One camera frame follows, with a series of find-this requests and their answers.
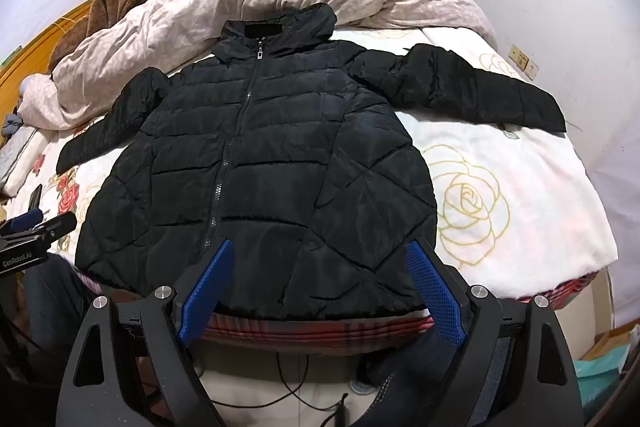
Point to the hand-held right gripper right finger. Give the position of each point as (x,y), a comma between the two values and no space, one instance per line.
(432,292)

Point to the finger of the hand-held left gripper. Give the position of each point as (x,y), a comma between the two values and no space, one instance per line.
(57,225)
(25,222)

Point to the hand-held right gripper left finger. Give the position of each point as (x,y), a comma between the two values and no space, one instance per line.
(205,292)

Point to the black puffer jacket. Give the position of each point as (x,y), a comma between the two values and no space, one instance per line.
(260,147)

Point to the dark phone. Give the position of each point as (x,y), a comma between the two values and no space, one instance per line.
(35,197)

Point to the person's left leg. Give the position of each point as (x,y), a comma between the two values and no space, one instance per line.
(50,297)

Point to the person's leg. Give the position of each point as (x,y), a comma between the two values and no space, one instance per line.
(50,297)
(400,387)

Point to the grey pillow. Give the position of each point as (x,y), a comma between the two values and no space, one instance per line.
(15,162)

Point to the white rose printed bed sheet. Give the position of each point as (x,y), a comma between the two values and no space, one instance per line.
(500,232)

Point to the person's right leg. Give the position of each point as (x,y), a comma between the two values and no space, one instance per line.
(400,387)

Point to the red plaid under sheet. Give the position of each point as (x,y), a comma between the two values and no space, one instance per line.
(300,329)

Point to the light blue cloth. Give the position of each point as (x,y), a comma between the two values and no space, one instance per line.
(32,84)

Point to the wooden headboard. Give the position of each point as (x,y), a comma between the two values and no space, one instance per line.
(30,57)

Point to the teal plastic bag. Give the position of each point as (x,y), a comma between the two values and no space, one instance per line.
(595,367)

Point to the brown plush blanket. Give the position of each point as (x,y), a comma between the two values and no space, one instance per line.
(105,7)

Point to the beige wall socket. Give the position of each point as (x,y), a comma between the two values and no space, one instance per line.
(517,53)
(531,69)

